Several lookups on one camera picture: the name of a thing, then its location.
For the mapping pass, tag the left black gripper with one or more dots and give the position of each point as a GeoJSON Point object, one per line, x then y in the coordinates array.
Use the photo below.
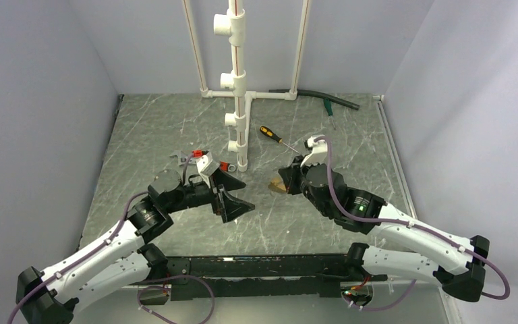
{"type": "Point", "coordinates": [230, 207]}

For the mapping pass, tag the aluminium frame rail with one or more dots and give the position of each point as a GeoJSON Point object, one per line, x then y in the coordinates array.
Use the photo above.
{"type": "Point", "coordinates": [365, 295]}

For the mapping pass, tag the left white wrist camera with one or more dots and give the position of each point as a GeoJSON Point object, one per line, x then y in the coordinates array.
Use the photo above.
{"type": "Point", "coordinates": [206, 166]}

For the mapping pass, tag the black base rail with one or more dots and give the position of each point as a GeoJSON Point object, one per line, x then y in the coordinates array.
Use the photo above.
{"type": "Point", "coordinates": [323, 275]}

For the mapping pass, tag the red handled adjustable wrench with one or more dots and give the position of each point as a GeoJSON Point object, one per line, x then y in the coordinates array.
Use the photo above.
{"type": "Point", "coordinates": [182, 158]}

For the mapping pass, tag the white PVC pipe frame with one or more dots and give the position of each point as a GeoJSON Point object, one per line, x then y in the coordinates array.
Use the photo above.
{"type": "Point", "coordinates": [232, 25]}

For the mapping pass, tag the large brass padlock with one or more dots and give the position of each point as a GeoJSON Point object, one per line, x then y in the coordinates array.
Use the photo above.
{"type": "Point", "coordinates": [277, 185]}

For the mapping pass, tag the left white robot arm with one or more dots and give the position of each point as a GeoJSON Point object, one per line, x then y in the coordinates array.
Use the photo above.
{"type": "Point", "coordinates": [125, 254]}

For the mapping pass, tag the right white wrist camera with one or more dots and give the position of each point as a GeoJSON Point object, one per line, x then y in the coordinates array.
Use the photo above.
{"type": "Point", "coordinates": [317, 151]}

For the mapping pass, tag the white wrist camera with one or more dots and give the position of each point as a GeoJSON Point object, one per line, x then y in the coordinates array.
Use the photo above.
{"type": "Point", "coordinates": [206, 166]}
{"type": "Point", "coordinates": [317, 151]}

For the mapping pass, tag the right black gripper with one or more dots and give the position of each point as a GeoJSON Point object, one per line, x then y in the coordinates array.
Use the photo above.
{"type": "Point", "coordinates": [291, 173]}

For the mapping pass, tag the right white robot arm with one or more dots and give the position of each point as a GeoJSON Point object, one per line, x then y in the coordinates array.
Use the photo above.
{"type": "Point", "coordinates": [449, 262]}

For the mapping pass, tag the green screwdriver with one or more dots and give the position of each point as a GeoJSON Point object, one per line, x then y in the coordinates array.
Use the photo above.
{"type": "Point", "coordinates": [328, 107]}

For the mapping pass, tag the yellow black screwdriver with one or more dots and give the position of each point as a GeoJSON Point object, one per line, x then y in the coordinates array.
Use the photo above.
{"type": "Point", "coordinates": [271, 135]}

